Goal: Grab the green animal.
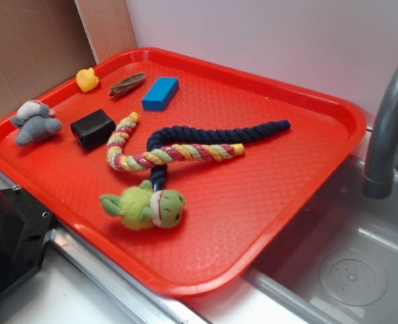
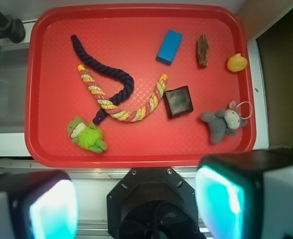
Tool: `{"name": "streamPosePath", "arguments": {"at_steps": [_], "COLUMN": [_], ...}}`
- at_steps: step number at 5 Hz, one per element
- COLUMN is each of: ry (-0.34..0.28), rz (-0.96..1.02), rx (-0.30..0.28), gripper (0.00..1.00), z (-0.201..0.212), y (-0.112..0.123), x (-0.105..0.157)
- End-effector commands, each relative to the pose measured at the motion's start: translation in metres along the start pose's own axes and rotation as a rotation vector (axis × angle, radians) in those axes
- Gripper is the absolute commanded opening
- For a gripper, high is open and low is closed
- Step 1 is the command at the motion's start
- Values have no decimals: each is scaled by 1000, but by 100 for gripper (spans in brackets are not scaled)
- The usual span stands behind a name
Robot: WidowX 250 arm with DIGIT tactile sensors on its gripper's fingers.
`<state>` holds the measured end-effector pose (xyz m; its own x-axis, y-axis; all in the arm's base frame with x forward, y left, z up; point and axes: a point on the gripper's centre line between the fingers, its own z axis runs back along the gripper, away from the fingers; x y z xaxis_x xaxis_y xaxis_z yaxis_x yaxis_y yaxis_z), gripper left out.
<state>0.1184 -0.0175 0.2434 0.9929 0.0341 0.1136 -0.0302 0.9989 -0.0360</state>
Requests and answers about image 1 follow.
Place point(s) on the black cylinder block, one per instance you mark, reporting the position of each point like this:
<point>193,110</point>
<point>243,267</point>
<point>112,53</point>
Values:
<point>93,130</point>

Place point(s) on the brown wood piece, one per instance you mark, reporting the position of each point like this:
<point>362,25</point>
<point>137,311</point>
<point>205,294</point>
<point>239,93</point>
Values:
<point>127,85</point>

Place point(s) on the grey plastic sink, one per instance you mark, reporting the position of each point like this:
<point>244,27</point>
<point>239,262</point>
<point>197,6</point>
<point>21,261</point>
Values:
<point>337,259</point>

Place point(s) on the grey plush animal toy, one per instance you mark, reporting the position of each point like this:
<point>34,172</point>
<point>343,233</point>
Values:
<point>36,122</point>

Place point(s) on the grey faucet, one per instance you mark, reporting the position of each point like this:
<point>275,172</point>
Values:
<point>382,154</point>

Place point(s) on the aluminium rail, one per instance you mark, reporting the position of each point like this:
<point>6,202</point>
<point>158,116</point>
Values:
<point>77,284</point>

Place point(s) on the green plush animal toy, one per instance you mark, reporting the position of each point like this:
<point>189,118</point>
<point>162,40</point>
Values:
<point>141,207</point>

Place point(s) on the brown cardboard panel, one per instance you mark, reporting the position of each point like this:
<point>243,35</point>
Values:
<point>44,43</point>

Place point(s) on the blue rectangular block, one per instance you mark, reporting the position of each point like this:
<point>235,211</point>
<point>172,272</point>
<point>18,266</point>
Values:
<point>160,94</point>

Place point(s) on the red plastic tray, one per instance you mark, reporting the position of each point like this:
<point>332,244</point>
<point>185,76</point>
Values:
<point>234,208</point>

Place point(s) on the yellow rubber duck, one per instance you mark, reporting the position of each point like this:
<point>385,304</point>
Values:
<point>86,79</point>

